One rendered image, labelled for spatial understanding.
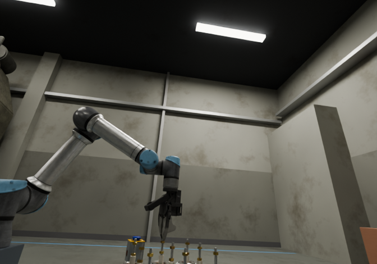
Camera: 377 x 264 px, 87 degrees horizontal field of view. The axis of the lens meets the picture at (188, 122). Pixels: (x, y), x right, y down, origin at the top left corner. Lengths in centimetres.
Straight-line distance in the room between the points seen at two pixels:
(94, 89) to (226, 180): 329
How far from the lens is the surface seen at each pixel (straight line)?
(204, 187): 392
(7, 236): 105
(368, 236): 236
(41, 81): 493
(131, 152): 89
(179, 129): 413
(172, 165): 99
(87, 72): 498
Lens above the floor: 44
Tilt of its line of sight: 25 degrees up
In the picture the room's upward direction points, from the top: 3 degrees clockwise
